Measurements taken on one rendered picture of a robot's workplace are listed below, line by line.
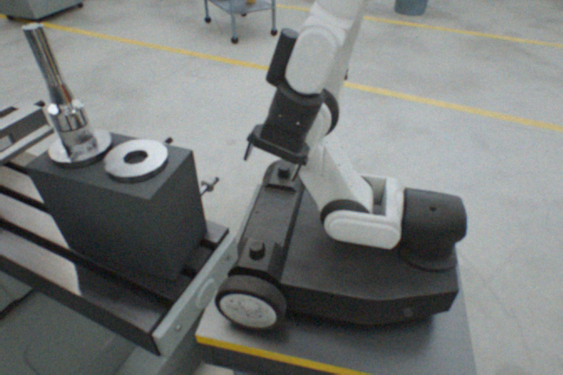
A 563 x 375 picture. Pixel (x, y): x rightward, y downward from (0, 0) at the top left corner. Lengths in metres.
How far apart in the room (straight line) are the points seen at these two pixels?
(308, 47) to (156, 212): 0.32
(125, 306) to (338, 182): 0.60
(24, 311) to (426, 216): 0.98
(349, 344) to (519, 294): 1.02
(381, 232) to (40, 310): 0.85
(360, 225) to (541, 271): 1.27
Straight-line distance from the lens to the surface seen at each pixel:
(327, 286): 1.08
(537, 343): 1.91
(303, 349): 1.18
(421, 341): 1.25
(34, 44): 0.58
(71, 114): 0.60
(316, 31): 0.58
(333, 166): 0.98
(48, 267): 0.77
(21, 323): 1.06
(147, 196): 0.53
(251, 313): 1.16
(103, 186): 0.57
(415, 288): 1.13
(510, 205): 2.43
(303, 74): 0.61
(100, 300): 0.69
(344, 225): 1.05
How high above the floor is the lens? 1.46
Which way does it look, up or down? 39 degrees down
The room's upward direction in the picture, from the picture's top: straight up
